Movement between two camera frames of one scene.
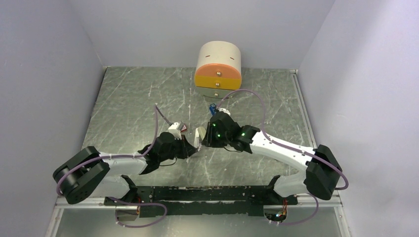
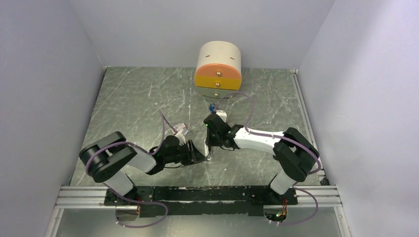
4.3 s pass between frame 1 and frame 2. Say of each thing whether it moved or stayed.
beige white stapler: moved
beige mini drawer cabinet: stayed
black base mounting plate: stayed
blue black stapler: stayed
